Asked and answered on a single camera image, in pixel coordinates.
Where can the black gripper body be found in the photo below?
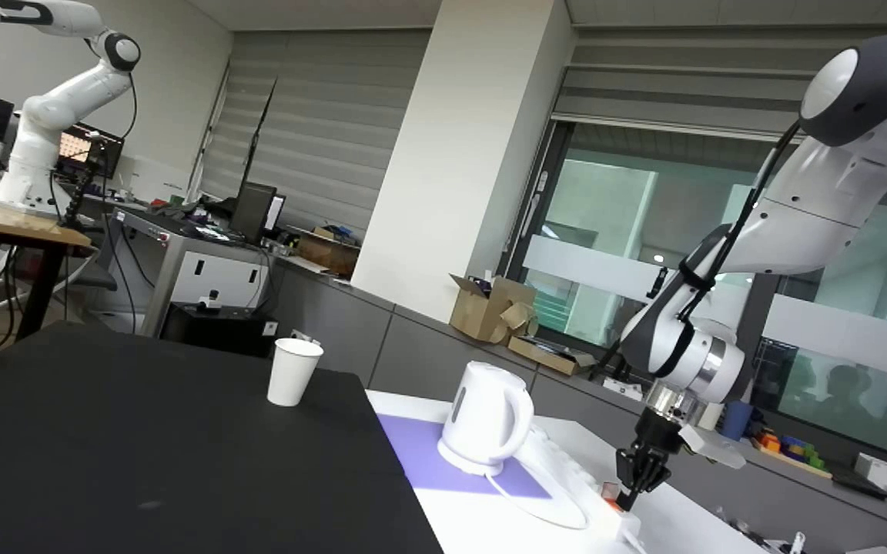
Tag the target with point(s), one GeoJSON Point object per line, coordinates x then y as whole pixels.
{"type": "Point", "coordinates": [658, 435]}

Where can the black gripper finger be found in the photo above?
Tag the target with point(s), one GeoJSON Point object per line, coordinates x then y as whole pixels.
{"type": "Point", "coordinates": [652, 477]}
{"type": "Point", "coordinates": [628, 480]}

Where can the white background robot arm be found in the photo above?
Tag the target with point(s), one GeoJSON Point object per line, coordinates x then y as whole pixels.
{"type": "Point", "coordinates": [48, 107]}

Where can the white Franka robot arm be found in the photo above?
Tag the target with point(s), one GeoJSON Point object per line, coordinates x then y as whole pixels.
{"type": "Point", "coordinates": [833, 217]}

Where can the white plastic cup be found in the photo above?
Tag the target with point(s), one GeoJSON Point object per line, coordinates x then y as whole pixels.
{"type": "Point", "coordinates": [708, 413]}

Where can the blue cup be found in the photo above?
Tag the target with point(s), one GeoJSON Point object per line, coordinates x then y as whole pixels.
{"type": "Point", "coordinates": [738, 420]}

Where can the black tripod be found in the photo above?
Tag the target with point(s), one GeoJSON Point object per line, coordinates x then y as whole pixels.
{"type": "Point", "coordinates": [610, 364]}

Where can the flat cardboard piece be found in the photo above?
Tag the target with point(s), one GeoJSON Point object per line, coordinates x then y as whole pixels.
{"type": "Point", "coordinates": [545, 359]}

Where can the white electric kettle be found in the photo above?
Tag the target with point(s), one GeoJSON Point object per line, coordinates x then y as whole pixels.
{"type": "Point", "coordinates": [477, 416]}

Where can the open cardboard box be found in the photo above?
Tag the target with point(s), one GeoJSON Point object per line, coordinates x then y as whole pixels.
{"type": "Point", "coordinates": [484, 307]}

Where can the purple mat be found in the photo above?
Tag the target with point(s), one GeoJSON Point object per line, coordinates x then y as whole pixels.
{"type": "Point", "coordinates": [414, 451]}

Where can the white paper cup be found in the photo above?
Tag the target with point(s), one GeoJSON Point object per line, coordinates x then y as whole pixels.
{"type": "Point", "coordinates": [292, 369]}

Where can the brown box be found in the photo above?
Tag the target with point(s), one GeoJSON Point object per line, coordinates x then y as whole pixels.
{"type": "Point", "coordinates": [322, 253]}

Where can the grey metal cabinet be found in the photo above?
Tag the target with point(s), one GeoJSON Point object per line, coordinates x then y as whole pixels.
{"type": "Point", "coordinates": [214, 278]}

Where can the black monitor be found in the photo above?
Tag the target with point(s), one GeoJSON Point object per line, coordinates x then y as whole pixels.
{"type": "Point", "coordinates": [250, 211]}

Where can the thin black pole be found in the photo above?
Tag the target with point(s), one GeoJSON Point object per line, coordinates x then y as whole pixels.
{"type": "Point", "coordinates": [259, 134]}

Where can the small lit monitor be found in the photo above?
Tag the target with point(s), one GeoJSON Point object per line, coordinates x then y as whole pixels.
{"type": "Point", "coordinates": [85, 153]}

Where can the wooden table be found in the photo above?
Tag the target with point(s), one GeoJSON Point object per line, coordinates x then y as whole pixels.
{"type": "Point", "coordinates": [8, 220]}

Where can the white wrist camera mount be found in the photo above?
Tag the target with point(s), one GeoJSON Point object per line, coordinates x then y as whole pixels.
{"type": "Point", "coordinates": [716, 447]}

